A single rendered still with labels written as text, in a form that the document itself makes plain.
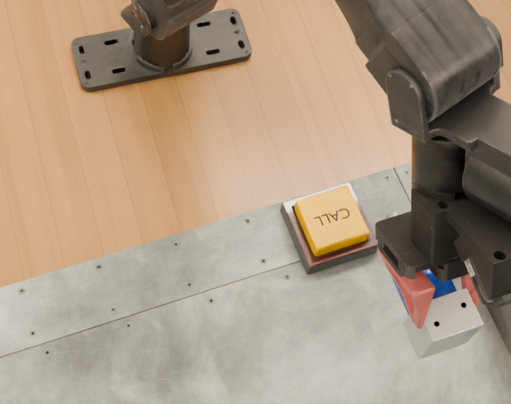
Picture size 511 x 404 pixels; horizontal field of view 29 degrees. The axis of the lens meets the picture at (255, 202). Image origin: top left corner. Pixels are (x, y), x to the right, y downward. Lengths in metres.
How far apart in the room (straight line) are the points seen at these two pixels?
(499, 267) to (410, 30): 0.18
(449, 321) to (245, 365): 0.23
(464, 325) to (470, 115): 0.22
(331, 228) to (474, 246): 0.31
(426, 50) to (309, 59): 0.49
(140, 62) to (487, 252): 0.55
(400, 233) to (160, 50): 0.41
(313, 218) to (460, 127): 0.34
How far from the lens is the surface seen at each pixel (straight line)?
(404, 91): 0.72
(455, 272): 0.83
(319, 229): 1.04
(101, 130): 1.13
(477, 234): 0.76
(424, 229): 0.80
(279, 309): 1.04
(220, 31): 1.19
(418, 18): 0.72
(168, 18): 1.03
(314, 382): 1.02
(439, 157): 0.77
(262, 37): 1.20
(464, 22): 0.73
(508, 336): 1.06
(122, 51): 1.17
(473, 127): 0.74
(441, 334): 0.88
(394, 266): 0.84
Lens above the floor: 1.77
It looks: 63 degrees down
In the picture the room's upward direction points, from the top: 9 degrees clockwise
